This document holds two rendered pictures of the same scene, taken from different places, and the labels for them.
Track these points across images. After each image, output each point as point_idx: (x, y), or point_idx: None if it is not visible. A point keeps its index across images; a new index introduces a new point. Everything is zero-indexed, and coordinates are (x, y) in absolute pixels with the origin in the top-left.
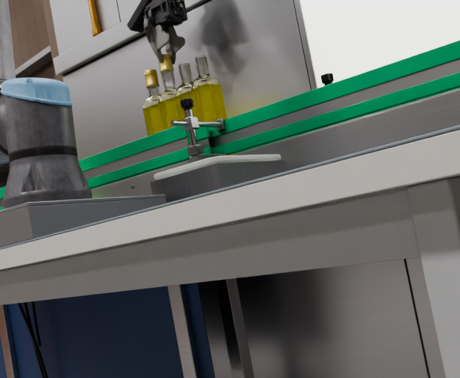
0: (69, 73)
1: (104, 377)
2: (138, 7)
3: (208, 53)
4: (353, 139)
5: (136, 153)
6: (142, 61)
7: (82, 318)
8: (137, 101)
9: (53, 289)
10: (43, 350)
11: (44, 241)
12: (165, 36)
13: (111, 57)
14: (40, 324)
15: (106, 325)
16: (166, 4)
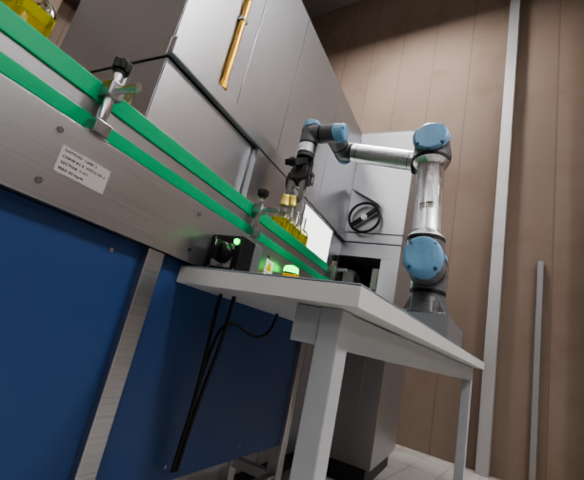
0: (175, 65)
1: (230, 434)
2: (302, 159)
3: (272, 200)
4: None
5: (311, 260)
6: (235, 150)
7: (235, 369)
8: (219, 171)
9: (442, 369)
10: (171, 407)
11: (463, 350)
12: (307, 193)
13: (218, 115)
14: (182, 369)
15: (251, 379)
16: (313, 180)
